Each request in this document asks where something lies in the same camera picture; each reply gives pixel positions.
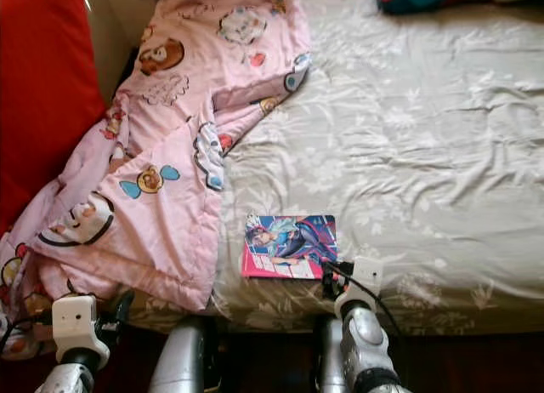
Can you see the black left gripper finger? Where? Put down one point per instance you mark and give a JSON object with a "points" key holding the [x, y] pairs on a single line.
{"points": [[124, 306]]}

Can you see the pink anime comic book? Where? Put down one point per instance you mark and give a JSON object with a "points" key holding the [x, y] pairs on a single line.
{"points": [[285, 244]]}

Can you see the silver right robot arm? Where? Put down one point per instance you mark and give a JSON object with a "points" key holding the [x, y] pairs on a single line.
{"points": [[365, 346]]}

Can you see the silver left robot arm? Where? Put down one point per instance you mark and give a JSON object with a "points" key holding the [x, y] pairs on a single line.
{"points": [[72, 380]]}

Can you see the silver left robot leg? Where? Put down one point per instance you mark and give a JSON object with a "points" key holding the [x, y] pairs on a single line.
{"points": [[180, 359]]}

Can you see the silver robot leg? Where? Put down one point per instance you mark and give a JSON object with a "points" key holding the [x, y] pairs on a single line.
{"points": [[329, 359], [180, 359]]}

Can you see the silver right robot leg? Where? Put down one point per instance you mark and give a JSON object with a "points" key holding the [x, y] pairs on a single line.
{"points": [[329, 359]]}

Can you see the bed with grey floral sheet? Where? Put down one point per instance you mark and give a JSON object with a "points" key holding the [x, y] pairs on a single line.
{"points": [[416, 138]]}

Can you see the pink cartoon print blanket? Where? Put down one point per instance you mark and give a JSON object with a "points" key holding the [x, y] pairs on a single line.
{"points": [[178, 112]]}

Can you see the long red cushion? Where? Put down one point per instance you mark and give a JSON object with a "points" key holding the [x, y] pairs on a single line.
{"points": [[51, 87]]}

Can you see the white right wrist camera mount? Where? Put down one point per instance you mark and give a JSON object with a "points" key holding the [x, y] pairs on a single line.
{"points": [[367, 274]]}

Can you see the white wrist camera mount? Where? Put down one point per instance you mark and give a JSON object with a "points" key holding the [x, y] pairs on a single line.
{"points": [[367, 274], [74, 321]]}

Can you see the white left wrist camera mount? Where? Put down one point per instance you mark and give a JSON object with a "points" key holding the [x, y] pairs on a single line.
{"points": [[74, 321]]}

